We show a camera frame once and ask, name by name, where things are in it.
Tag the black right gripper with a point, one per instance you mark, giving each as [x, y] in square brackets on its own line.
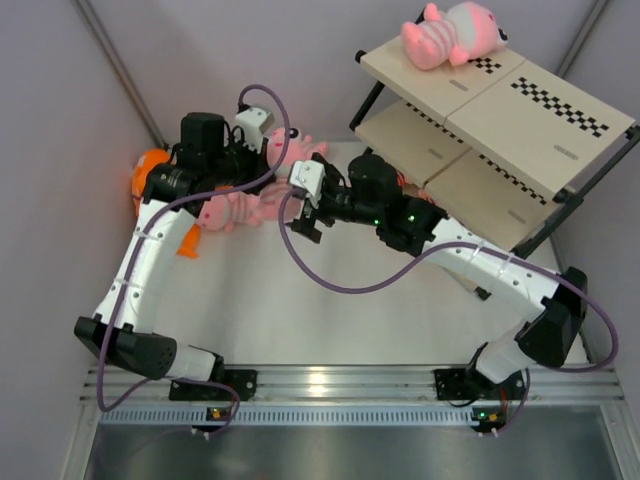
[305, 226]

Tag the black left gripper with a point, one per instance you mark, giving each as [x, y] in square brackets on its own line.
[257, 161]

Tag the pink striped plush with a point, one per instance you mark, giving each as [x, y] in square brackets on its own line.
[223, 212]
[465, 32]
[271, 197]
[300, 147]

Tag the orange shark plush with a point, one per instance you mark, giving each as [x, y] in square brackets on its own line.
[143, 167]
[189, 245]

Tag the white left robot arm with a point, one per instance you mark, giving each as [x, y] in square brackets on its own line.
[210, 155]

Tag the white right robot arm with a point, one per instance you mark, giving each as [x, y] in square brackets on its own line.
[551, 305]

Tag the orange plush on shelf left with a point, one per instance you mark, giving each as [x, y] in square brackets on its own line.
[400, 179]

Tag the orange plush on shelf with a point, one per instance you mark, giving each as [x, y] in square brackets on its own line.
[400, 179]
[424, 195]

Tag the orange plush on shelf middle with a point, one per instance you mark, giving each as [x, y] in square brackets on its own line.
[424, 195]

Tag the beige three-tier shelf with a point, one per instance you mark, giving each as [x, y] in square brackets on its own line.
[506, 147]

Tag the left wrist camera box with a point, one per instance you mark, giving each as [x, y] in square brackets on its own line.
[254, 121]

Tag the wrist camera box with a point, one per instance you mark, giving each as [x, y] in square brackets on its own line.
[254, 121]
[309, 176]

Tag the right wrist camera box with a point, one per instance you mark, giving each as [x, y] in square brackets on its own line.
[309, 176]

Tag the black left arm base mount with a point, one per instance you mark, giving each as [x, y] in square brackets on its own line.
[242, 381]

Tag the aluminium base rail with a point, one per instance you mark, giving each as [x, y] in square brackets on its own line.
[359, 396]

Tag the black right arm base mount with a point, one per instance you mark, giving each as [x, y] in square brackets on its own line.
[464, 385]

